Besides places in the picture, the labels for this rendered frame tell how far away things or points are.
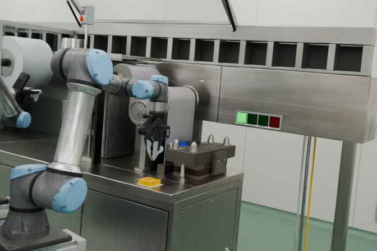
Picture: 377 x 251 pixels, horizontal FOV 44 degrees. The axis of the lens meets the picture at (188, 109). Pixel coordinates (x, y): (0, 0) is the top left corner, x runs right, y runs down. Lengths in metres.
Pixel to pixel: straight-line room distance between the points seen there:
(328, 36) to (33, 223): 1.48
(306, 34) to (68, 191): 1.34
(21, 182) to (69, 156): 0.18
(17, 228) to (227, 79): 1.31
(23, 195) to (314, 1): 3.73
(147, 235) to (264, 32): 1.12
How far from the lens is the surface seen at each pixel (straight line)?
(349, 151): 2.40
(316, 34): 2.28
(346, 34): 2.24
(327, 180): 4.74
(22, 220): 1.64
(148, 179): 2.04
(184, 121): 2.38
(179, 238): 2.05
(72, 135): 1.54
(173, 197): 1.93
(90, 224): 2.29
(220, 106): 2.46
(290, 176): 4.86
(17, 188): 1.63
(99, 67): 1.54
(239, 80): 2.41
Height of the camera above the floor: 1.41
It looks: 5 degrees down
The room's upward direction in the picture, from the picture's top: 5 degrees clockwise
